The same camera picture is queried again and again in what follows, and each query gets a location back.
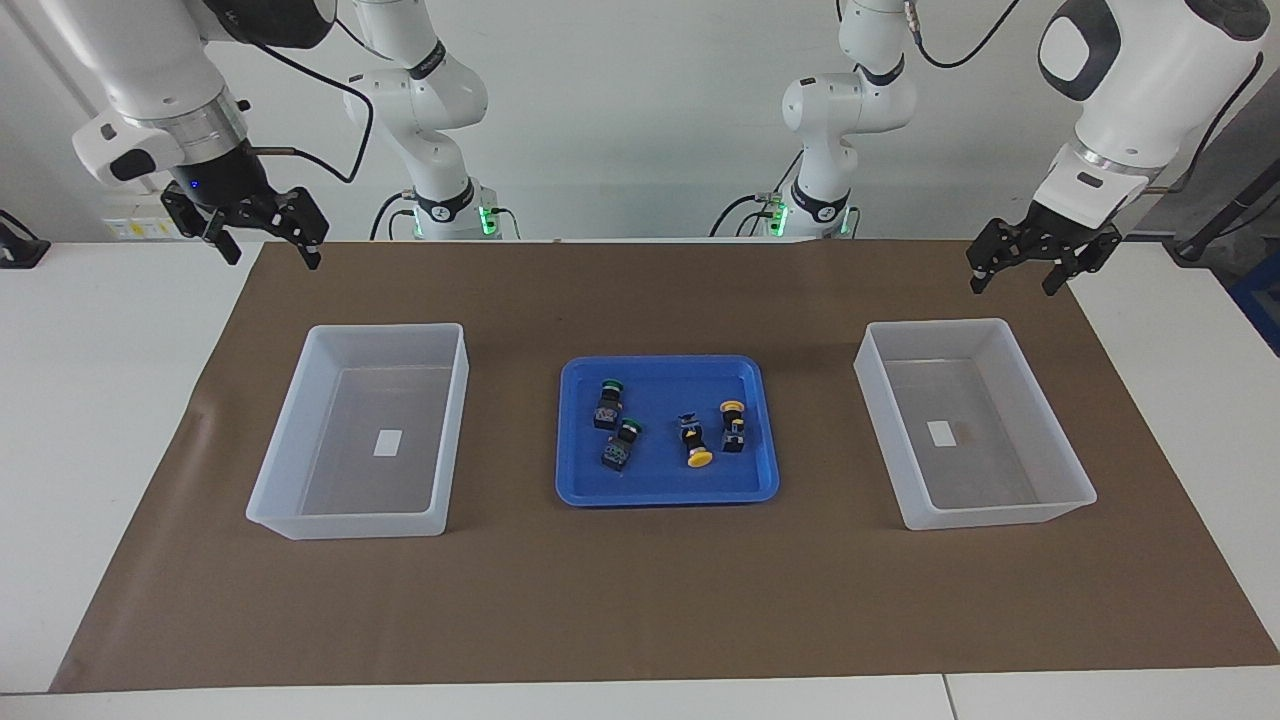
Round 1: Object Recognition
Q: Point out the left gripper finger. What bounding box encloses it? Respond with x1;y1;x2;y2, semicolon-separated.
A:
968;240;1006;294
1042;250;1101;297

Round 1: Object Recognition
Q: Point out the black device at table edge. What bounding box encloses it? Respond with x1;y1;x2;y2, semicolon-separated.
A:
0;208;51;269

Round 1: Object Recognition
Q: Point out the brown paper mat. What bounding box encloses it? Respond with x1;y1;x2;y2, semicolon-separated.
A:
48;238;1280;694

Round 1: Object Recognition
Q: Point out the black metal pole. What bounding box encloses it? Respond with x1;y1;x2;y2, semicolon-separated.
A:
1165;160;1280;263

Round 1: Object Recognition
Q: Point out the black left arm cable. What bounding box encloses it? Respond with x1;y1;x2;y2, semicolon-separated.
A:
905;0;1266;193

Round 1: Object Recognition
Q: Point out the black right base cable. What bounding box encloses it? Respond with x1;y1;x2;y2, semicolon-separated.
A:
370;192;413;241

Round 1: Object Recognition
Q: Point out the black base cable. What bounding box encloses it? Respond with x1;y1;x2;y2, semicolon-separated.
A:
708;150;806;239
370;192;413;241

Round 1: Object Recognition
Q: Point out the blue crate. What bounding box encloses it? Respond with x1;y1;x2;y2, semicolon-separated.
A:
1228;250;1280;356

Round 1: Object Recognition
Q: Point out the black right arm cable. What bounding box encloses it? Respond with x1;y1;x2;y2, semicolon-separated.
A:
240;10;376;186

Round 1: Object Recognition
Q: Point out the translucent white plastic box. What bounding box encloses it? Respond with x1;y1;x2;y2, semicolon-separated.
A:
246;322;470;541
853;318;1098;531

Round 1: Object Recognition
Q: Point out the black left base cable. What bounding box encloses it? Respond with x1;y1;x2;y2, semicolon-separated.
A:
708;150;806;239

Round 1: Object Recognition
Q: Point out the blue plastic tray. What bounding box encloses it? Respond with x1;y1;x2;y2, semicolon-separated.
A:
555;354;781;508

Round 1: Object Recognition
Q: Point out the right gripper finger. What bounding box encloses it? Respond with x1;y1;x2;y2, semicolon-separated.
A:
285;188;331;271
205;215;243;266

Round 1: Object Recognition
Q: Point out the wall power socket strip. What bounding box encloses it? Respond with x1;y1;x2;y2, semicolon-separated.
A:
105;195;179;241

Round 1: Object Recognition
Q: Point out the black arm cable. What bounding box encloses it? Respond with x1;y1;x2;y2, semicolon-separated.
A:
240;10;376;186
905;0;1266;193

